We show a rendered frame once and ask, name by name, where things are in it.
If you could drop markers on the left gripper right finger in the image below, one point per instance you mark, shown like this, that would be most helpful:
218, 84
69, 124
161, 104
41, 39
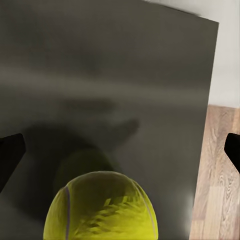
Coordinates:
232, 149

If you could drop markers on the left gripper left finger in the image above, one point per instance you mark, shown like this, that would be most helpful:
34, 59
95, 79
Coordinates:
12, 150

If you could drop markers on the tennis ball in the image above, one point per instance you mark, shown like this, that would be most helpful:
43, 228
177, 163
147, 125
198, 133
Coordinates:
101, 205

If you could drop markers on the desk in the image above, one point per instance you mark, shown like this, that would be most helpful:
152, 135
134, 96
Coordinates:
103, 85

